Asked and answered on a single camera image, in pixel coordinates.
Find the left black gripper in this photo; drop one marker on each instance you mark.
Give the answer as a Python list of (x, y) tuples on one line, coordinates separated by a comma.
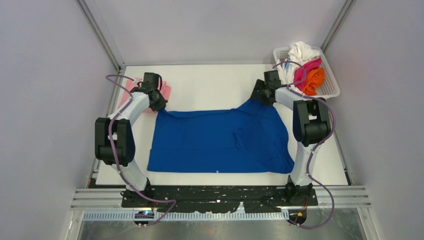
[(159, 101)]

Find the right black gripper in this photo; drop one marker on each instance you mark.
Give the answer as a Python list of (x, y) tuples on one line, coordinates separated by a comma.
[(260, 94)]

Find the blue printed t shirt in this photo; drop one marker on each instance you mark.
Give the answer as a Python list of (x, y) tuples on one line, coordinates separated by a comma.
[(251, 138)]

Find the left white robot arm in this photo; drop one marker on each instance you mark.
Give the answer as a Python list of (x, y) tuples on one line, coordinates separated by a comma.
[(114, 142)]

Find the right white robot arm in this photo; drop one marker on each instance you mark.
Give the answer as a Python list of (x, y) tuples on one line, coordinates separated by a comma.
[(311, 127)]

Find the folded pink t shirt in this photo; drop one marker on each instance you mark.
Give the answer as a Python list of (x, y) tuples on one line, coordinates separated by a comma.
[(163, 87)]

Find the magenta t shirt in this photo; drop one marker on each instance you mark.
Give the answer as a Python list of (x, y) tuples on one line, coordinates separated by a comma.
[(300, 77)]

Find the white t shirt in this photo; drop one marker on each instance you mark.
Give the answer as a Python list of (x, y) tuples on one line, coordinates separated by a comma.
[(299, 54)]

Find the orange t shirt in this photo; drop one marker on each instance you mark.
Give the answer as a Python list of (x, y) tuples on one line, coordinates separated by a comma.
[(314, 80)]

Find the white laundry basket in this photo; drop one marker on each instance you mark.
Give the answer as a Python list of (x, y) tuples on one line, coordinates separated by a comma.
[(330, 87)]

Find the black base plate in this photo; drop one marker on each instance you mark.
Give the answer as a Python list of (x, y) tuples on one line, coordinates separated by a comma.
[(217, 199)]

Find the white slotted cable duct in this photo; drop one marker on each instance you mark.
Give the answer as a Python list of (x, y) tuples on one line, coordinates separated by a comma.
[(149, 215)]

